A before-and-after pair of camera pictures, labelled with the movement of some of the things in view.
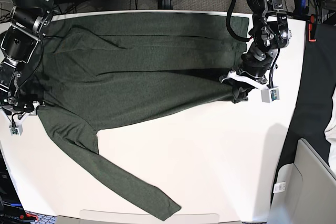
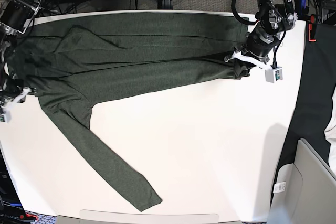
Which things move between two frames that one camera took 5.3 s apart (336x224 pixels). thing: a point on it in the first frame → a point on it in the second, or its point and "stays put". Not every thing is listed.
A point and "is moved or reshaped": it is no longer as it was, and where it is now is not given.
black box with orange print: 12,210 stays put
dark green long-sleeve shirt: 98,71 is moved or reshaped
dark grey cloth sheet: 318,88 stays put
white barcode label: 279,187 stays put
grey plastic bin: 310,196 stays put
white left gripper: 16,129 → 4,110
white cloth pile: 330,135 stays put
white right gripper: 269,94 → 272,75
